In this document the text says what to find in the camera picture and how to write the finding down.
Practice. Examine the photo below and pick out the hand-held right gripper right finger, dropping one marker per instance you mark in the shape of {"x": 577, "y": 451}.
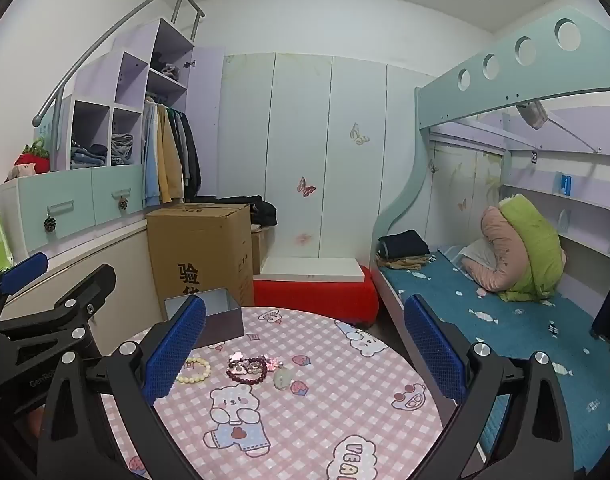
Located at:
{"x": 435, "y": 355}

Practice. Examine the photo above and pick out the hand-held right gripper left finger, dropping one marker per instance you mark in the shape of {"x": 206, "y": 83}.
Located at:
{"x": 177, "y": 350}

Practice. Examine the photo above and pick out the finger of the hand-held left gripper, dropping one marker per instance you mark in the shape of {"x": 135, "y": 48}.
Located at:
{"x": 85, "y": 290}
{"x": 22, "y": 266}

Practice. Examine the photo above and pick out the grey metal tin box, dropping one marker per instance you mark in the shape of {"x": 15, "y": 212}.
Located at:
{"x": 225, "y": 325}

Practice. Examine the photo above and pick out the pink flower hair clip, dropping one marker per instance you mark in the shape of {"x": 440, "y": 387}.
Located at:
{"x": 272, "y": 362}

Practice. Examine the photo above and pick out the pale green pendant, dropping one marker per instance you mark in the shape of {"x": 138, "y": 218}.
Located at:
{"x": 283, "y": 379}

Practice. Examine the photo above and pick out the cream cabinet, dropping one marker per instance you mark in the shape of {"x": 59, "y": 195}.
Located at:
{"x": 130, "y": 270}

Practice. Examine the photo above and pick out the blue candy print bedsheet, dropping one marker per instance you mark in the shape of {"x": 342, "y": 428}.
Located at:
{"x": 510, "y": 330}

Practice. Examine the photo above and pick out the teal drawer cabinet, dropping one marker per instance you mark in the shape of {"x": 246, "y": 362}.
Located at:
{"x": 70, "y": 190}

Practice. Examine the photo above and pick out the folded tan clothes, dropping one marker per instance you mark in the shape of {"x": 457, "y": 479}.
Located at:
{"x": 405, "y": 261}

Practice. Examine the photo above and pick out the white pillow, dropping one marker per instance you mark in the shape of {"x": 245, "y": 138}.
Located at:
{"x": 477, "y": 257}

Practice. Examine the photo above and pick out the strawberry plush toy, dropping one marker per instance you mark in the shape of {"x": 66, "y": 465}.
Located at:
{"x": 32, "y": 160}

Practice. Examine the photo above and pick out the large cardboard box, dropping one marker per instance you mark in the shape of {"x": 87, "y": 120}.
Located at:
{"x": 200, "y": 245}

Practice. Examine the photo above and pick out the folded dark clothes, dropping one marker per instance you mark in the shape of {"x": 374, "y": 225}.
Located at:
{"x": 402, "y": 244}

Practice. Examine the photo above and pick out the small cardboard box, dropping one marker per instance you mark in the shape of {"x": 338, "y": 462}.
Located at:
{"x": 260, "y": 252}

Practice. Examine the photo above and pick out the folded blue jeans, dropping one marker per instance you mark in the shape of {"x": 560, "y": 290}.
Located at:
{"x": 87, "y": 156}

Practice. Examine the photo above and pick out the pink quilt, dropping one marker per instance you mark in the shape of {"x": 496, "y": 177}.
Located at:
{"x": 500, "y": 240}

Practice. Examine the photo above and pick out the red storage box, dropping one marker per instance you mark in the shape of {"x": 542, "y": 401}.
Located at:
{"x": 315, "y": 297}

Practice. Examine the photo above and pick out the pink checkered bear tablecloth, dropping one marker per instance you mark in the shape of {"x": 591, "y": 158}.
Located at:
{"x": 310, "y": 425}

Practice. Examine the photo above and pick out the folded grey clothes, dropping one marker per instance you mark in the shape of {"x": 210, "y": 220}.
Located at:
{"x": 122, "y": 150}

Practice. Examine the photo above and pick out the green quilt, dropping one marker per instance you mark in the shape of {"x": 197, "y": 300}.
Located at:
{"x": 535, "y": 250}

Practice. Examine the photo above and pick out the light blue hanging shirt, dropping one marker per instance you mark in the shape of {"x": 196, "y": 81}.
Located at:
{"x": 150, "y": 160}

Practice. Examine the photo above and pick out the white board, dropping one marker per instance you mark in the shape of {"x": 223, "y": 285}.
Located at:
{"x": 310, "y": 267}

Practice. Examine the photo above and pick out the tan hanging jacket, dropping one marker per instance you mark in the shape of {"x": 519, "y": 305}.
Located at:
{"x": 170, "y": 160}

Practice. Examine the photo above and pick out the black clothes pile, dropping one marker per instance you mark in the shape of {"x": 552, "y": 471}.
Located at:
{"x": 262, "y": 212}

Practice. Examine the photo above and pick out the dark hanging jackets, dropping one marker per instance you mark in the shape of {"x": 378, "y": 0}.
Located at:
{"x": 191, "y": 160}

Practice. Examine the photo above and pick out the pale pink butterfly sticker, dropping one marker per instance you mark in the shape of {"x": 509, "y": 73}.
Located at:
{"x": 303, "y": 239}

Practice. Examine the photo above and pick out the small blue box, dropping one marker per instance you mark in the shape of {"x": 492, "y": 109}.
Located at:
{"x": 565, "y": 184}

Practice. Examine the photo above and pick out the purple shelf unit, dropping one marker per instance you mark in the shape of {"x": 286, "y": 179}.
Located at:
{"x": 130, "y": 65}

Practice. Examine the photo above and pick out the yellow butterfly sticker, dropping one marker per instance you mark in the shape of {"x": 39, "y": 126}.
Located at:
{"x": 358, "y": 135}

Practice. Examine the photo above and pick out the grey metal handrail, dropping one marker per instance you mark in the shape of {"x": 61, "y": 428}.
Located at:
{"x": 110, "y": 35}

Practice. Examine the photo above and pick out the grey hanging cloth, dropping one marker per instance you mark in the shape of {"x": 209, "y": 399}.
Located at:
{"x": 532, "y": 115}

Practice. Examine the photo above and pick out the teal bunk bed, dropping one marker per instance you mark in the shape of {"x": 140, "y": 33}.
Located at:
{"x": 485, "y": 90}

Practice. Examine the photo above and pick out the white wardrobe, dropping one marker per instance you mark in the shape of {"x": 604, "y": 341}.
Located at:
{"x": 305, "y": 110}

